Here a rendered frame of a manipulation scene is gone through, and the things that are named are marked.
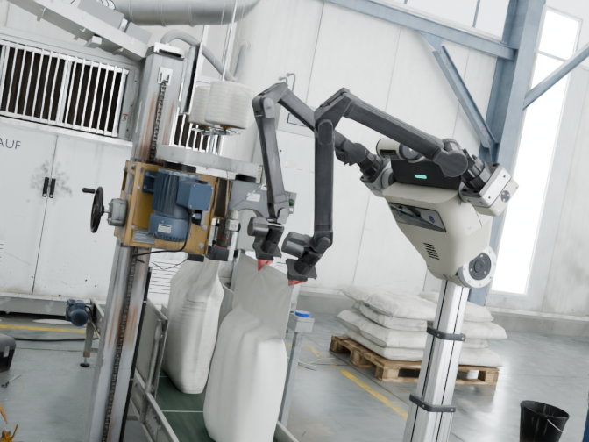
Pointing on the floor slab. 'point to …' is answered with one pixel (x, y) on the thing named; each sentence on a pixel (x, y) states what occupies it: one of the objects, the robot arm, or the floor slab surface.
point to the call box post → (290, 378)
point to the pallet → (363, 355)
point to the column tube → (121, 264)
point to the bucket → (541, 422)
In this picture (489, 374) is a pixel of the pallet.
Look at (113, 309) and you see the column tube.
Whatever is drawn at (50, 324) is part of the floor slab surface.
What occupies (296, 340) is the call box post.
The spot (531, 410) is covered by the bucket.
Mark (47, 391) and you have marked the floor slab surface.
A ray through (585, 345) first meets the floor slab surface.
